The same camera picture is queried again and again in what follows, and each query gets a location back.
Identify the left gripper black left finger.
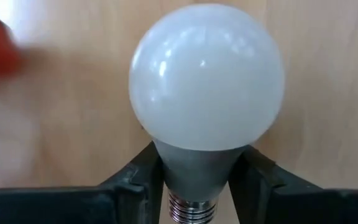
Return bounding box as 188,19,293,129
0,141,165,224

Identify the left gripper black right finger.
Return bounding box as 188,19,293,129
228,145,358,224

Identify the white frosted lightbulb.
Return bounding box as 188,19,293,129
128,2,286,224

